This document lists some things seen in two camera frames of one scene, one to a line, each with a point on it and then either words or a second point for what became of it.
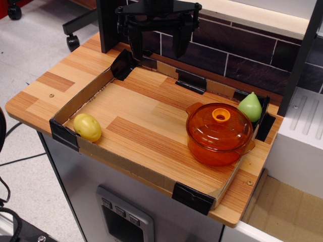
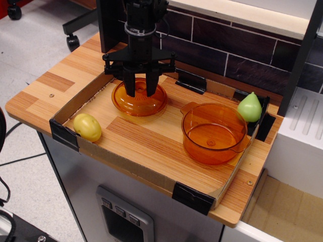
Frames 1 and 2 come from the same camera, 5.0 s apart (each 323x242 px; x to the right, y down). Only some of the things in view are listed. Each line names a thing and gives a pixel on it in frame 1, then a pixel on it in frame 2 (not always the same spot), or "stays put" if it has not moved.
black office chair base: [14, 12] stays put
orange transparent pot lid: [220, 126] -> [142, 105]
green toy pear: [250, 105] stays put
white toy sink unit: [286, 203] stays put
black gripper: [159, 14] -> [140, 57]
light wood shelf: [265, 18] stays put
